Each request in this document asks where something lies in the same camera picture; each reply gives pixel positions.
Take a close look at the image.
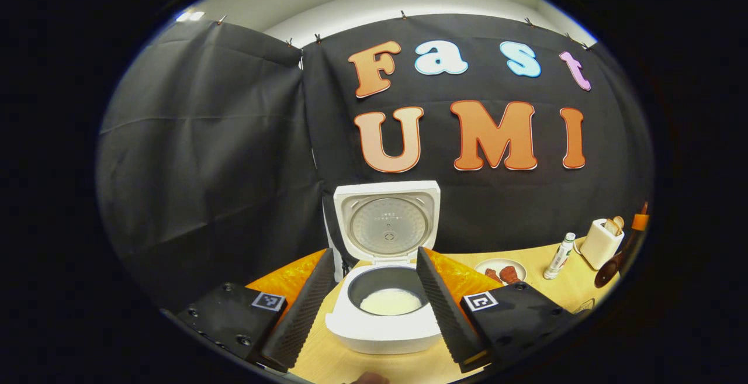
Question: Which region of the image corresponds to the white rice cooker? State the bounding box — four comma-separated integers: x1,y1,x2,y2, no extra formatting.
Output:
324,181,443,354

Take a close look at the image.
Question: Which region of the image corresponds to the brown wooden spoon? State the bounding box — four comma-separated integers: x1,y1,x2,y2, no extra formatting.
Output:
594,229,640,289

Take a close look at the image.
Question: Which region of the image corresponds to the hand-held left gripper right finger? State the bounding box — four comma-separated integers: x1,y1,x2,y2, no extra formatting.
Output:
416,247,576,374

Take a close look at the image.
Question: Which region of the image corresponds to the white rice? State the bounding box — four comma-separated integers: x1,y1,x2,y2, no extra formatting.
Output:
359,288,423,316

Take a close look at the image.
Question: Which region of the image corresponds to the black backdrop cloth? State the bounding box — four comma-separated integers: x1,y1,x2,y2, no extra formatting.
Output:
96,13,655,314

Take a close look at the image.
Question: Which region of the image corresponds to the white round plate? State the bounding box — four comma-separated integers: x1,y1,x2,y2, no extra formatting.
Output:
475,258,527,286

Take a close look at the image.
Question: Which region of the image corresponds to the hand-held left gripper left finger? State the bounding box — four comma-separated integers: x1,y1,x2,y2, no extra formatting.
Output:
175,248,337,373

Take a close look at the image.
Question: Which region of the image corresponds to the white toaster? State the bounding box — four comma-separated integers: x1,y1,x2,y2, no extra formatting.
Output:
580,219,625,270

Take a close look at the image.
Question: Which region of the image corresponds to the white drink bottle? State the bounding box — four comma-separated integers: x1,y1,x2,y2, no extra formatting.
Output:
543,232,576,280

